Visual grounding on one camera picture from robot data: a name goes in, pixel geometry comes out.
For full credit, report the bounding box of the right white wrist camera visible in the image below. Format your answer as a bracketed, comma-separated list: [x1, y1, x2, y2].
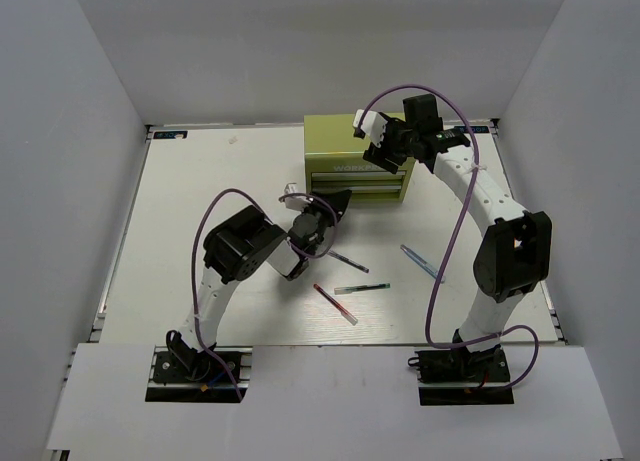
[353, 109, 388, 147]

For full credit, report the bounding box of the left blue corner label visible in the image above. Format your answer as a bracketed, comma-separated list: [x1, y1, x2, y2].
[153, 130, 188, 140]

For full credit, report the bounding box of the blue pen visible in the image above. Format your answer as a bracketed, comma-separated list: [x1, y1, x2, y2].
[400, 244, 439, 279]

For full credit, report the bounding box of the red gel pen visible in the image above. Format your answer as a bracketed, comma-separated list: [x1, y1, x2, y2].
[313, 284, 358, 326]

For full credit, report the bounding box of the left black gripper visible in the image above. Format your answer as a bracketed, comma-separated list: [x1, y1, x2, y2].
[301, 189, 352, 237]

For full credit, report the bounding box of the blue corner label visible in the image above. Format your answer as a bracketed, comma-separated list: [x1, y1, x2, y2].
[455, 125, 490, 134]
[153, 130, 188, 140]

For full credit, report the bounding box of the right blue corner label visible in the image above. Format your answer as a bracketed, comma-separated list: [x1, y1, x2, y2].
[455, 125, 490, 134]

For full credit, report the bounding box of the green metal drawer toolbox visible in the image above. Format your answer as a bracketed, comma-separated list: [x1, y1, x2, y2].
[303, 114, 415, 203]

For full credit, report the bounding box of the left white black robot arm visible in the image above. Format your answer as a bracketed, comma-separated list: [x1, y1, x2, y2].
[166, 189, 352, 380]

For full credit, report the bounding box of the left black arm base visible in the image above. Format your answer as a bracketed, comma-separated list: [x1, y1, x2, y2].
[145, 330, 251, 404]

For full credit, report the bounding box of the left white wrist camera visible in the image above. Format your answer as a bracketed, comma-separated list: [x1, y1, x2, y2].
[279, 183, 313, 212]

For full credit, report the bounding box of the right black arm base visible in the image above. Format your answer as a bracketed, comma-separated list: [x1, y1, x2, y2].
[407, 345, 514, 407]

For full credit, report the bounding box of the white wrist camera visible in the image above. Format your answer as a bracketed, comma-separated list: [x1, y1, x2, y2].
[353, 109, 388, 147]
[279, 183, 313, 212]

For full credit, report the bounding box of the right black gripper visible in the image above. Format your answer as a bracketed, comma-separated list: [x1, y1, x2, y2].
[365, 114, 420, 175]

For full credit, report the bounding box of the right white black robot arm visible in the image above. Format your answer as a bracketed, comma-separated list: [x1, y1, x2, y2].
[353, 94, 552, 380]

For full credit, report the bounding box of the green gel pen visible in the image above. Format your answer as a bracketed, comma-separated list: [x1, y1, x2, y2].
[334, 283, 391, 295]

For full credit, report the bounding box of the purple capped gel pen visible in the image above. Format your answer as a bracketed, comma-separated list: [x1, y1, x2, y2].
[327, 250, 370, 273]

